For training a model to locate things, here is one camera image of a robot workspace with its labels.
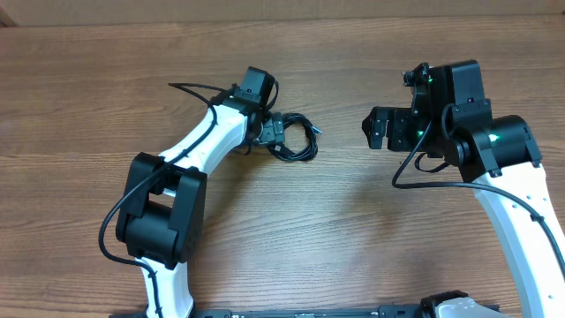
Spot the black usb cable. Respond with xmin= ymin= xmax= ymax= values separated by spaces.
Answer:
xmin=264 ymin=112 xmax=323 ymax=163

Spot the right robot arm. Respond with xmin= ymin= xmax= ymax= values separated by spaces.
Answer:
xmin=362 ymin=60 xmax=564 ymax=317

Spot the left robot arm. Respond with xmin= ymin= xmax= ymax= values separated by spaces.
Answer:
xmin=114 ymin=67 xmax=279 ymax=317

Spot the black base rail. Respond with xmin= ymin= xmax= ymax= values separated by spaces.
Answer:
xmin=109 ymin=290 xmax=502 ymax=318

